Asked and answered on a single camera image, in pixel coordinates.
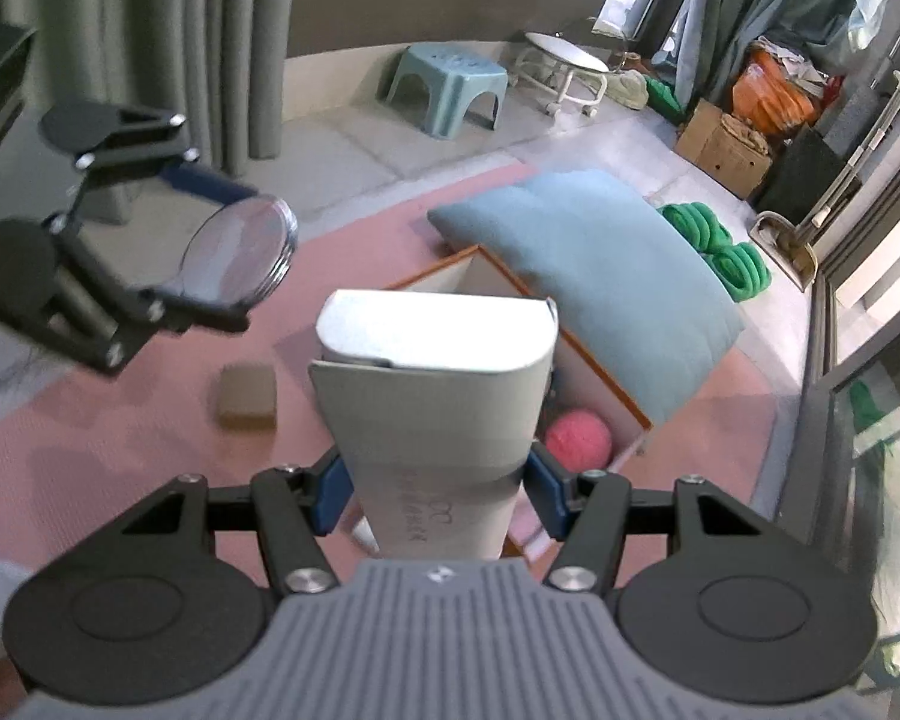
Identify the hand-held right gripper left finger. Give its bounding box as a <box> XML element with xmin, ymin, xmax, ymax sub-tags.
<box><xmin>120</xmin><ymin>446</ymin><xmax>346</xmax><ymax>593</ymax></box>

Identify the grey-green curtain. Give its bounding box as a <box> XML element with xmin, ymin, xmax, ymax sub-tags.
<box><xmin>0</xmin><ymin>0</ymin><xmax>301</xmax><ymax>222</ymax></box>

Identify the white round wheeled stool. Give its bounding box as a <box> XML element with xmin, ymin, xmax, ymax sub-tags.
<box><xmin>511</xmin><ymin>31</ymin><xmax>612</xmax><ymax>119</ymax></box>

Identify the black bag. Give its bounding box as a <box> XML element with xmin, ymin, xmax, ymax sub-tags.
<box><xmin>754</xmin><ymin>124</ymin><xmax>863</xmax><ymax>222</ymax></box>

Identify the grey-blue pillow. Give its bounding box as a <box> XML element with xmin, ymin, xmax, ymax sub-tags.
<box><xmin>427</xmin><ymin>169</ymin><xmax>746</xmax><ymax>427</ymax></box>

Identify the orange storage box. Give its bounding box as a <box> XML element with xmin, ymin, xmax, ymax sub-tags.
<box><xmin>379</xmin><ymin>242</ymin><xmax>655</xmax><ymax>563</ymax></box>

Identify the white cloth bundle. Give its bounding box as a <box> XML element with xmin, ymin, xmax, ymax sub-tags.
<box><xmin>607</xmin><ymin>67</ymin><xmax>650</xmax><ymax>112</ymax></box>

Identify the orange bag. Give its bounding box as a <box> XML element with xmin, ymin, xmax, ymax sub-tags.
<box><xmin>731</xmin><ymin>41</ymin><xmax>826</xmax><ymax>136</ymax></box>

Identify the white cardboard box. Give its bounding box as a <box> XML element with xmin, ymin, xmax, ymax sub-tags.
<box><xmin>307</xmin><ymin>289</ymin><xmax>560</xmax><ymax>562</ymax></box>

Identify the small brown cardboard box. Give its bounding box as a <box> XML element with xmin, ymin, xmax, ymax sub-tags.
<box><xmin>217</xmin><ymin>364</ymin><xmax>280</xmax><ymax>430</ymax></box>

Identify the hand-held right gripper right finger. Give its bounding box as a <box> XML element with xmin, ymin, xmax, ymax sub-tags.
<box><xmin>529</xmin><ymin>441</ymin><xmax>766</xmax><ymax>592</ymax></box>

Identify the round compact mirror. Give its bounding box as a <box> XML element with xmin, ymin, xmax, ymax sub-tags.
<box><xmin>178</xmin><ymin>193</ymin><xmax>299</xmax><ymax>308</ymax></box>

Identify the green foam ring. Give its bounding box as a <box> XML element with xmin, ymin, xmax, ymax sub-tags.
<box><xmin>643</xmin><ymin>75</ymin><xmax>687</xmax><ymax>121</ymax></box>
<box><xmin>660</xmin><ymin>202</ymin><xmax>732</xmax><ymax>256</ymax></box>
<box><xmin>709</xmin><ymin>240</ymin><xmax>773</xmax><ymax>302</ymax></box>

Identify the pink ribbed mat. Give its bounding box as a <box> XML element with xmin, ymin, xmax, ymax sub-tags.
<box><xmin>0</xmin><ymin>161</ymin><xmax>773</xmax><ymax>593</ymax></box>

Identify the window frame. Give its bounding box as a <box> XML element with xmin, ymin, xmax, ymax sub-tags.
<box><xmin>795</xmin><ymin>240</ymin><xmax>900</xmax><ymax>616</ymax></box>

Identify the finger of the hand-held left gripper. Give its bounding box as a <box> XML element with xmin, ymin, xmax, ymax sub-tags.
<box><xmin>75</xmin><ymin>109</ymin><xmax>263</xmax><ymax>205</ymax></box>
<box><xmin>34</xmin><ymin>221</ymin><xmax>252</xmax><ymax>376</ymax></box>

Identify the pale green plastic stool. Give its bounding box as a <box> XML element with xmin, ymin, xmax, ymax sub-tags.
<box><xmin>385</xmin><ymin>43</ymin><xmax>509</xmax><ymax>142</ymax></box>

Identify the pink peach plush keychain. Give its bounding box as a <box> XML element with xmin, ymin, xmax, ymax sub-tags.
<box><xmin>544</xmin><ymin>409</ymin><xmax>614</xmax><ymax>477</ymax></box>

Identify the large brown cardboard box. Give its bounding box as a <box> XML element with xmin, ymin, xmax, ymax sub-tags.
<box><xmin>675</xmin><ymin>99</ymin><xmax>773</xmax><ymax>200</ymax></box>

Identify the dustpan with long handle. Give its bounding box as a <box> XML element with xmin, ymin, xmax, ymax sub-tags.
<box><xmin>748</xmin><ymin>67</ymin><xmax>900</xmax><ymax>292</ymax></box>

